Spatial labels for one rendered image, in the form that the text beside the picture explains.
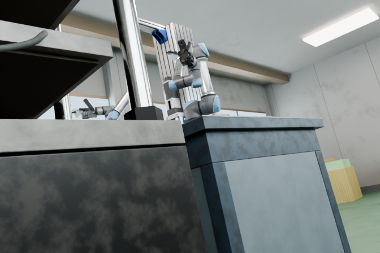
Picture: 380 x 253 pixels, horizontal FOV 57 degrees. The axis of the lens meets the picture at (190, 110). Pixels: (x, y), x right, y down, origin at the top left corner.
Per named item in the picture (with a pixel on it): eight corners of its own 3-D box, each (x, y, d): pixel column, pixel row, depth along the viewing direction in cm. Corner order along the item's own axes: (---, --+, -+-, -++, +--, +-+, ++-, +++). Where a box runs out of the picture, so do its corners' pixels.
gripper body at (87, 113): (82, 118, 278) (98, 116, 283) (81, 107, 279) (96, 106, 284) (81, 119, 285) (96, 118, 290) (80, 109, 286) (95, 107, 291)
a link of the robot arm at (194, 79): (189, 91, 233) (185, 75, 236) (204, 86, 230) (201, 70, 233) (185, 88, 225) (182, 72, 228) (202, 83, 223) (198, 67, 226)
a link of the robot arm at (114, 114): (150, 78, 294) (117, 123, 271) (146, 82, 303) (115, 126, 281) (138, 69, 292) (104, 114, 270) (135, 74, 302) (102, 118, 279)
